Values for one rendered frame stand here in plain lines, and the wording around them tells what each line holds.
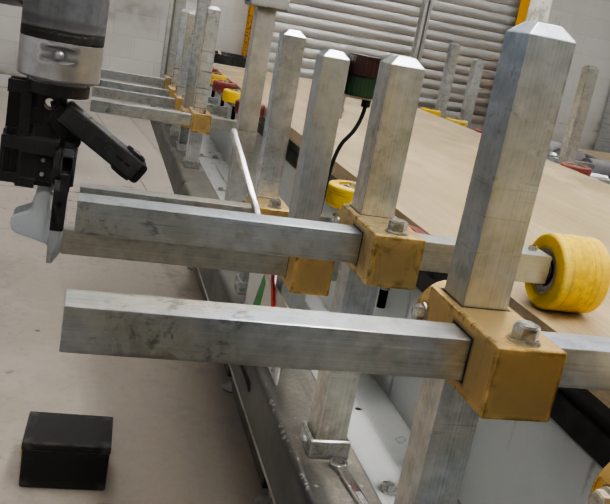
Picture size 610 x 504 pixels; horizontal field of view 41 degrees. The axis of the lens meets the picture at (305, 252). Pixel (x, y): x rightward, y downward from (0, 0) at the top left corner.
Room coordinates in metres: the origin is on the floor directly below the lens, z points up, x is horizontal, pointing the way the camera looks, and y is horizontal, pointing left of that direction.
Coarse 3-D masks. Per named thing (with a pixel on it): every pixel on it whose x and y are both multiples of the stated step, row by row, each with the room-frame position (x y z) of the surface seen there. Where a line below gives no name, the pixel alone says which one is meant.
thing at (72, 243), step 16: (64, 224) 0.94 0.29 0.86; (64, 240) 0.92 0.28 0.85; (80, 240) 0.93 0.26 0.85; (96, 240) 0.93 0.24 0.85; (112, 240) 0.94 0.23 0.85; (128, 240) 0.94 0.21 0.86; (96, 256) 0.93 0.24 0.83; (112, 256) 0.94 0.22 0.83; (128, 256) 0.94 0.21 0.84; (144, 256) 0.95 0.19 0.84; (160, 256) 0.95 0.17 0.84; (176, 256) 0.96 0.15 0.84; (192, 256) 0.97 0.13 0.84; (208, 256) 0.97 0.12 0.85; (224, 256) 0.98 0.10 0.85; (240, 256) 0.98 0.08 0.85; (256, 256) 0.99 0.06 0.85; (272, 256) 0.99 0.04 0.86; (288, 256) 1.00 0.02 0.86; (256, 272) 0.99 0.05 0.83; (272, 272) 0.99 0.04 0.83; (336, 272) 1.02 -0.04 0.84; (384, 288) 1.05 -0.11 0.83
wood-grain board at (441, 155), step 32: (352, 128) 2.14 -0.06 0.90; (416, 128) 2.44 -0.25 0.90; (448, 128) 2.63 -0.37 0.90; (352, 160) 1.60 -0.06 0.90; (416, 160) 1.77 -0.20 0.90; (448, 160) 1.86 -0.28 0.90; (416, 192) 1.38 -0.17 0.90; (448, 192) 1.44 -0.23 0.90; (544, 192) 1.65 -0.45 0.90; (576, 192) 1.74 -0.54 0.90; (608, 192) 1.83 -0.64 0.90; (416, 224) 1.13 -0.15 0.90; (448, 224) 1.16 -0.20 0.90; (544, 224) 1.30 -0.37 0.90; (576, 224) 1.36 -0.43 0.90; (608, 224) 1.42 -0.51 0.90; (544, 320) 0.79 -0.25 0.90; (576, 320) 0.81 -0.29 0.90; (608, 320) 0.83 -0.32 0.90
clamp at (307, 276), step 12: (288, 264) 0.99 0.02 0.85; (300, 264) 0.97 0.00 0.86; (312, 264) 0.97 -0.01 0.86; (324, 264) 0.97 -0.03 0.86; (288, 276) 0.98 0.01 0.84; (300, 276) 0.97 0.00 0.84; (312, 276) 0.97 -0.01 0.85; (324, 276) 0.98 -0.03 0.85; (288, 288) 0.97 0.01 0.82; (300, 288) 0.97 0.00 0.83; (312, 288) 0.97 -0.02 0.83; (324, 288) 0.98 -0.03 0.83
